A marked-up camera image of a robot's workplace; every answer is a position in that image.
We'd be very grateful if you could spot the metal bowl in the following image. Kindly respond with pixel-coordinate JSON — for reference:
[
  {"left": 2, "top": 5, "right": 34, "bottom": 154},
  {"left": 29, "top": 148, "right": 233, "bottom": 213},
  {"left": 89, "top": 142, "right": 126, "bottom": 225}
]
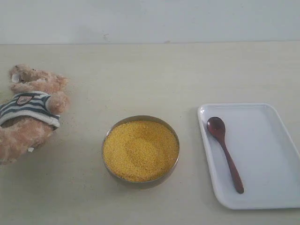
[{"left": 101, "top": 114, "right": 180, "bottom": 188}]

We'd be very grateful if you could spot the white rectangular plastic tray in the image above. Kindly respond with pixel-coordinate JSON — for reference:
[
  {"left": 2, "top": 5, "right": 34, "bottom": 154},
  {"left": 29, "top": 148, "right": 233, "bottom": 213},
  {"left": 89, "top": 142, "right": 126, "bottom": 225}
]
[{"left": 197, "top": 103, "right": 300, "bottom": 210}]

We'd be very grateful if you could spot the tan teddy bear striped sweater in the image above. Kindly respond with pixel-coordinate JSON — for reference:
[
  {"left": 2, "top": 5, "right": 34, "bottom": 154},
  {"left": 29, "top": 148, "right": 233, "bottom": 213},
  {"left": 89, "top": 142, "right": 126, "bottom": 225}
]
[{"left": 0, "top": 64, "right": 69, "bottom": 165}]

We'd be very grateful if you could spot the yellow millet grain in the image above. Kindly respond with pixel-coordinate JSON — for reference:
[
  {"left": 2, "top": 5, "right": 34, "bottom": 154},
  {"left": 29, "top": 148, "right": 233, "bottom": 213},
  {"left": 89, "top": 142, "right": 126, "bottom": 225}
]
[{"left": 103, "top": 120, "right": 180, "bottom": 182}]

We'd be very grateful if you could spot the dark red wooden spoon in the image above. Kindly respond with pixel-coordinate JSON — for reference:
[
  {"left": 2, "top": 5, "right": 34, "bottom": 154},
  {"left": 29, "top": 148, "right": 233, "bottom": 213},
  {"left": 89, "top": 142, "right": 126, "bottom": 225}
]
[{"left": 207, "top": 117, "right": 244, "bottom": 194}]

